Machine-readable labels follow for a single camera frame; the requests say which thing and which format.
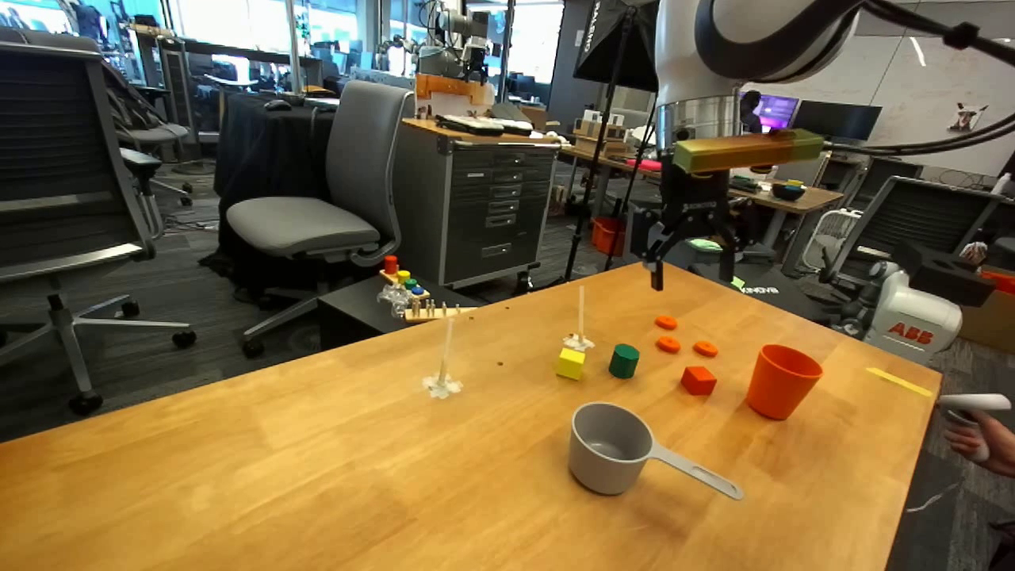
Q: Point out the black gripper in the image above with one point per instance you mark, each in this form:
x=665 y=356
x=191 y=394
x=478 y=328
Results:
x=700 y=211

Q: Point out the orange block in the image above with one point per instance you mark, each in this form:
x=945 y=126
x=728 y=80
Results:
x=700 y=383

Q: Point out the green block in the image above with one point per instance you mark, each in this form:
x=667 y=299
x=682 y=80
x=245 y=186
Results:
x=623 y=362

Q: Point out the yellow block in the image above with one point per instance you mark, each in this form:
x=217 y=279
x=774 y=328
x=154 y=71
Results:
x=571 y=366

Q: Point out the white handheld controller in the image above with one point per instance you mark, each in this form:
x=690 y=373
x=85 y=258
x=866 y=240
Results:
x=971 y=405

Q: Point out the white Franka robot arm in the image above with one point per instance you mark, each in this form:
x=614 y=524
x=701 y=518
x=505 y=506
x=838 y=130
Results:
x=676 y=43

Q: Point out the orange plastic cup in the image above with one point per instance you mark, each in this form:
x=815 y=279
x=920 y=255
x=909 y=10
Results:
x=783 y=386

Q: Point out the grey measuring cup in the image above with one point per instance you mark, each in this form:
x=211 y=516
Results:
x=608 y=470

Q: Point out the operator bare hand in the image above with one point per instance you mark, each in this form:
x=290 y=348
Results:
x=986 y=439

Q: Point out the orange disc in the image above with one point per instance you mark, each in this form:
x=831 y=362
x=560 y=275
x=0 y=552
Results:
x=667 y=344
x=667 y=321
x=706 y=351

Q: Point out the orange bucket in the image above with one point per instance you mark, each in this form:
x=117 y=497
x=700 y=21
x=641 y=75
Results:
x=608 y=240

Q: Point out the white peg stand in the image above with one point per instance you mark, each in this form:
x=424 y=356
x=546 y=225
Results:
x=578 y=341
x=442 y=388

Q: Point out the purple lit monitor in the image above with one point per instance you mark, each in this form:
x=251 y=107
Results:
x=780 y=111

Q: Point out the white ABB machine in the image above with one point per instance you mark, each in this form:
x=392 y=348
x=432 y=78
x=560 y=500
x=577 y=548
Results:
x=909 y=317

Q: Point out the grey drawer cabinet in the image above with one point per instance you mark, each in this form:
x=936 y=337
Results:
x=478 y=208

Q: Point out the black softbox light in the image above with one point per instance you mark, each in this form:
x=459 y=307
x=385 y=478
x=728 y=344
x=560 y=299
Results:
x=623 y=47

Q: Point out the yellow tape strip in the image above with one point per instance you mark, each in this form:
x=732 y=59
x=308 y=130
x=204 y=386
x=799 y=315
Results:
x=900 y=383

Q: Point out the colourful stacking toy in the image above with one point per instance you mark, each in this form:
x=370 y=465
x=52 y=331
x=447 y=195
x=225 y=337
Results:
x=409 y=286

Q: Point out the orange box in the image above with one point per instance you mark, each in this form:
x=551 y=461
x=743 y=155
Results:
x=449 y=93

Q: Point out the low dark side table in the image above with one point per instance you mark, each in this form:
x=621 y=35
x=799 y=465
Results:
x=355 y=307

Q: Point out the grey office chair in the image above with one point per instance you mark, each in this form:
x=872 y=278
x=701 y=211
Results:
x=304 y=223

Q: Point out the dark draped cover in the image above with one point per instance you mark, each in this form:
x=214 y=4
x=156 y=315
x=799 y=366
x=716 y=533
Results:
x=265 y=146

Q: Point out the black mesh office chair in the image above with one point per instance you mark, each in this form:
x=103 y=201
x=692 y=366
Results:
x=59 y=160

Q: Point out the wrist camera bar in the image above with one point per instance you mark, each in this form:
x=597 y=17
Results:
x=739 y=151

